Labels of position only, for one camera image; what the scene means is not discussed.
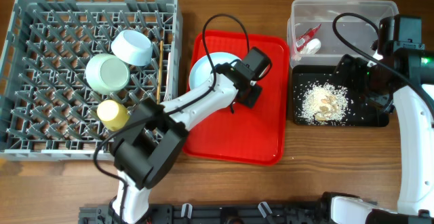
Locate wooden chopstick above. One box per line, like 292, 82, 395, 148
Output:
156, 40, 163, 104

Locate rice and food scraps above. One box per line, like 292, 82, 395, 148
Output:
296, 82, 349, 125

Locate grey dishwasher rack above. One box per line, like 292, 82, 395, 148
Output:
1, 0, 182, 161

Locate black waste tray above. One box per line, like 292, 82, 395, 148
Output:
292, 65, 389, 127

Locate small light blue bowl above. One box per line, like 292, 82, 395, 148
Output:
111, 30, 153, 67

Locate white paper napkin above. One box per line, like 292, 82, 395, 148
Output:
300, 39, 321, 54

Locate red snack wrapper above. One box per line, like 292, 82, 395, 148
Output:
296, 24, 321, 52

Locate white plastic fork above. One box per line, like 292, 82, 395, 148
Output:
163, 52, 172, 101

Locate large light blue plate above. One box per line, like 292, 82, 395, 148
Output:
188, 51, 243, 109

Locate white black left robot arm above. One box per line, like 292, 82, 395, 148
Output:
110, 60, 271, 223

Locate red plastic serving tray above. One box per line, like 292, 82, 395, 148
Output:
183, 31, 290, 166

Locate yellow plastic cup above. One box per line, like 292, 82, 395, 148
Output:
97, 100, 130, 132

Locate clear plastic waste bin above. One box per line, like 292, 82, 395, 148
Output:
286, 0, 399, 69

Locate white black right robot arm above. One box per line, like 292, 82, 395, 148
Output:
320, 49, 433, 223

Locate green saucer bowl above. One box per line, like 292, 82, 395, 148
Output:
85, 54, 130, 95

